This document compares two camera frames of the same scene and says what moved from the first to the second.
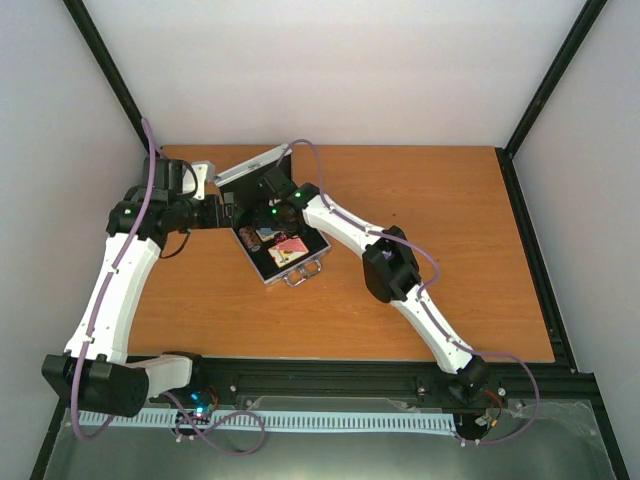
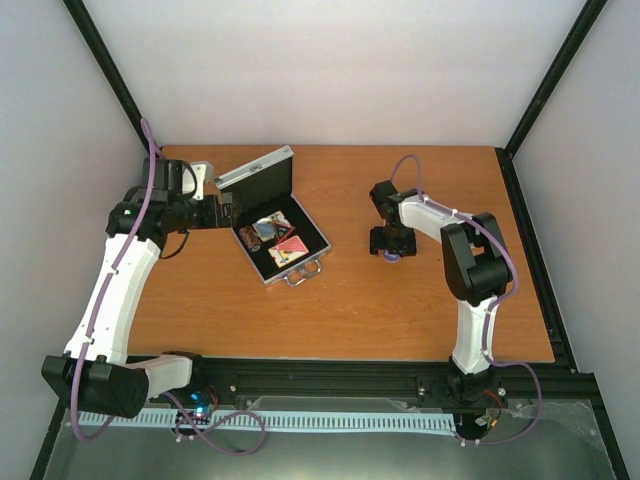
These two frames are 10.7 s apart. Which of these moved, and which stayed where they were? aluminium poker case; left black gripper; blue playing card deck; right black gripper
Moved: right black gripper
Stayed: aluminium poker case; blue playing card deck; left black gripper
